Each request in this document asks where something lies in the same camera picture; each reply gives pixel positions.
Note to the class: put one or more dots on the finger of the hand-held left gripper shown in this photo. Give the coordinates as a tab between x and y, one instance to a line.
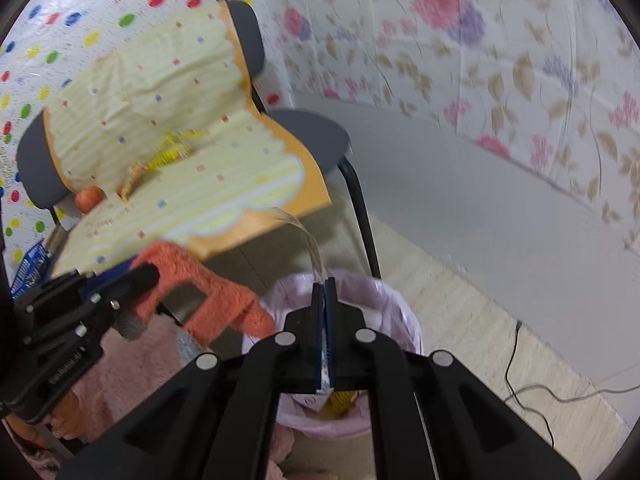
140	282
107	274

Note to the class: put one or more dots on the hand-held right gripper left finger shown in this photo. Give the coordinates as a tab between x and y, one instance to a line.
318	320

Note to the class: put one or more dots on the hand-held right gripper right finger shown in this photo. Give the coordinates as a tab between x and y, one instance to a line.
332	320

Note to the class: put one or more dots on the trash bin with pink bag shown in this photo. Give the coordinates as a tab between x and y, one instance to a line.
395	320

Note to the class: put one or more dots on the orange fluffy cloth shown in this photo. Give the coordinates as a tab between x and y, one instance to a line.
210	285

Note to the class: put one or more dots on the transparent plastic wrapper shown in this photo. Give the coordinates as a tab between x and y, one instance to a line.
312	250

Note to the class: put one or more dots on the person's left hand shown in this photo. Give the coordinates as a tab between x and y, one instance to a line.
65	410

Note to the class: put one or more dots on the brown box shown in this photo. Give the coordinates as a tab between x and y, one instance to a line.
56	239

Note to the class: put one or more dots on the red apple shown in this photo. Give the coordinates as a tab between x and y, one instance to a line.
90	199

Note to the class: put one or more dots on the blue plastic basket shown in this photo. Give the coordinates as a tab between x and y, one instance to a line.
30	265

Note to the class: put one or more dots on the yellow printed wrapper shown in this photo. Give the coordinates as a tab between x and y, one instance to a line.
342	400

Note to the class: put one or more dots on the pink fluffy rug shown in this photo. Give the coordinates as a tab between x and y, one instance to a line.
140	375

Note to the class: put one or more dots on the yellow striped plastic cloth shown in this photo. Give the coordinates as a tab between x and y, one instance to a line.
150	85

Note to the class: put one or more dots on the grey chair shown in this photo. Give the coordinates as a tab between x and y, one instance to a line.
245	35

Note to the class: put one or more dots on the floral print plastic sheet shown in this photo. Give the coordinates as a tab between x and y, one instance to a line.
500	60

